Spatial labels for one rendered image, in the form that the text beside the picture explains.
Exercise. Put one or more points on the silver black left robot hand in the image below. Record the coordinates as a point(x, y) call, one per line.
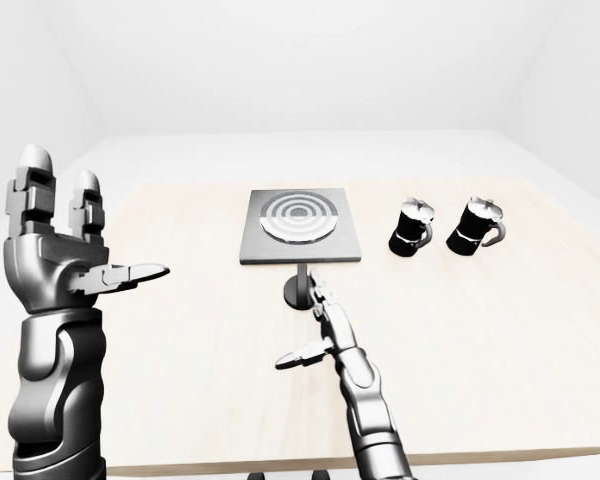
point(40, 270)

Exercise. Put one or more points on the black moka pot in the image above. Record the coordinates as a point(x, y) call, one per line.
point(472, 227)
point(409, 230)

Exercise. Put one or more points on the small dark shape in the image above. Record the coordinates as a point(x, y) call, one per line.
point(258, 475)
point(322, 475)

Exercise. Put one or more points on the round black stove knob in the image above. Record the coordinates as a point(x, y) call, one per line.
point(297, 292)

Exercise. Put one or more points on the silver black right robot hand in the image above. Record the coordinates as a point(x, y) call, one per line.
point(330, 325)

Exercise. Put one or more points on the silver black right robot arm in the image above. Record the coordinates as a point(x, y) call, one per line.
point(377, 430)

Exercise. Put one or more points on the flat dark stove plate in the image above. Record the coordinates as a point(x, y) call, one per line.
point(300, 227)

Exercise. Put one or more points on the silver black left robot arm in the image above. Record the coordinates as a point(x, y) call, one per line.
point(55, 395)

